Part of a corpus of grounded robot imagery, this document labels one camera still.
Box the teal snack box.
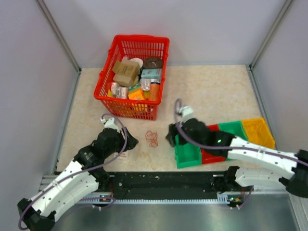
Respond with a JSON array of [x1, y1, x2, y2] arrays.
[[141, 68, 162, 79]]

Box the small brown cardboard box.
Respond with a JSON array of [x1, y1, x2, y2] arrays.
[[113, 74, 136, 87]]

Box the right green plastic bin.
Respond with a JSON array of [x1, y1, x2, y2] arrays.
[[218, 121, 248, 161]]

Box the yellow plastic bin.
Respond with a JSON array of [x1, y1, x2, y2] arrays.
[[241, 117, 275, 149]]

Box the long yellow wire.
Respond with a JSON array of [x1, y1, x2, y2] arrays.
[[245, 119, 272, 146]]

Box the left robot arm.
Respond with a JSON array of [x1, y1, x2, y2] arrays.
[[17, 128, 139, 231]]

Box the orange wire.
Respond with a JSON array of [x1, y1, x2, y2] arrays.
[[145, 130, 160, 147]]

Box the grey slotted cable duct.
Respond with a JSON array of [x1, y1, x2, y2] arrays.
[[77, 193, 229, 205]]

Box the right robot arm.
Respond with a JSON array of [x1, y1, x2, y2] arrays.
[[166, 118, 308, 198]]

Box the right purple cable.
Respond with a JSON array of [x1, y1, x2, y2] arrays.
[[174, 98, 308, 207]]

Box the white round plate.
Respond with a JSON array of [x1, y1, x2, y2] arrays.
[[121, 56, 143, 68]]

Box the orange yellow sticky notes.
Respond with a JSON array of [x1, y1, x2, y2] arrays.
[[128, 87, 145, 101]]

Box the white tissue pack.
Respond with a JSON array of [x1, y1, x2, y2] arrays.
[[118, 151, 129, 160]]

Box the left green plastic bin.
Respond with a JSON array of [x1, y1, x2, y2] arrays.
[[174, 135, 202, 169]]

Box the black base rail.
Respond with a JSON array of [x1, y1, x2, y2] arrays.
[[105, 171, 244, 200]]

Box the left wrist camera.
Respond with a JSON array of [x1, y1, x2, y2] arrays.
[[101, 116, 120, 133]]

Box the pink wrapped snack pack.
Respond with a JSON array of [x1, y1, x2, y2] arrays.
[[111, 82, 128, 99]]

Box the red plastic bin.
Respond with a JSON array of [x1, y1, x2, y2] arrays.
[[201, 124, 226, 165]]

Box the silver foil snack pack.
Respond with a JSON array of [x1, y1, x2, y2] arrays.
[[140, 78, 160, 91]]

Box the red plastic shopping basket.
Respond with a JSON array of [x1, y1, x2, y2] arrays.
[[93, 35, 170, 120]]

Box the green plastic bin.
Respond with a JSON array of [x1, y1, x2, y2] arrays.
[[218, 121, 248, 161], [174, 135, 202, 169]]

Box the orange bottle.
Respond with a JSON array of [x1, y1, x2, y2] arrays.
[[149, 82, 160, 101]]

